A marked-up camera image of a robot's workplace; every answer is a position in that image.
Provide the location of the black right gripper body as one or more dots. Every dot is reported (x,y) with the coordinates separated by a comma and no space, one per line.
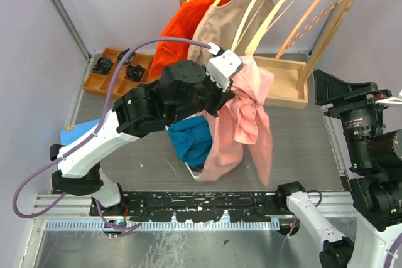
(358,103)

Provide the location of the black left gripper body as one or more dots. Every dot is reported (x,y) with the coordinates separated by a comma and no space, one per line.
(215,98)

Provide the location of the pink t shirt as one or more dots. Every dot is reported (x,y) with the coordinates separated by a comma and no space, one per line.
(242,122)

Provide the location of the teal blue t shirt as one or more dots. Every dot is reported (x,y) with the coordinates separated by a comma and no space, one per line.
(192,140)

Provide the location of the beige t shirt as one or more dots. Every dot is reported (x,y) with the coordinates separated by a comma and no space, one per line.
(233,25)

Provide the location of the cream wooden hanger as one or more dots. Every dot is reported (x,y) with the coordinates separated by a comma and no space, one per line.
(275,14)

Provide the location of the orange wavy metal hanger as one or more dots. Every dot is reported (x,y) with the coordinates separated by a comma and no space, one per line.
(309,19)

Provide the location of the orange red t shirt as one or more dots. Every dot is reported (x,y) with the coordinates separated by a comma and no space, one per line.
(182,25)

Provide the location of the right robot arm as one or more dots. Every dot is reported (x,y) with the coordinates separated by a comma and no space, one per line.
(376,191)

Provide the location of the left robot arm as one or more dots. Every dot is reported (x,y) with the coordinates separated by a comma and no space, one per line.
(184,89)

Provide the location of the wooden clothes rack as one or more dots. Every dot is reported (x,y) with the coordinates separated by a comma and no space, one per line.
(290,88)

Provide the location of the white plastic basket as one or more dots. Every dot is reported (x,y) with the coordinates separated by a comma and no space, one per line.
(196,171)

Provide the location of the rolled black sock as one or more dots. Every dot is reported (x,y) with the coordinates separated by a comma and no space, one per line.
(135,72)

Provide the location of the rolled green sock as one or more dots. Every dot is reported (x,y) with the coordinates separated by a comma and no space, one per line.
(125,56)

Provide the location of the rolled dark sock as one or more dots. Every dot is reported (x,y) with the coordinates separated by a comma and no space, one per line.
(103,66)

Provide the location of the blue patterned cloth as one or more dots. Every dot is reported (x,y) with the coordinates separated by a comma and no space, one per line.
(70,134)

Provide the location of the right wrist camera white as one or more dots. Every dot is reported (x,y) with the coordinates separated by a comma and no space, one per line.
(391,101)

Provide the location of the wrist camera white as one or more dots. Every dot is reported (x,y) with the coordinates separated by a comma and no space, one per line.
(223,66)
(391,101)

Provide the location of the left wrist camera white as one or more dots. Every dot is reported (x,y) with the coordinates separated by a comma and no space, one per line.
(223,66)

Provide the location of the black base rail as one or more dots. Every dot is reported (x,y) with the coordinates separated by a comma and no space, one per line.
(197,206)

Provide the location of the white slotted cable duct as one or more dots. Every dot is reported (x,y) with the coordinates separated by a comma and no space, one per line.
(223,225)

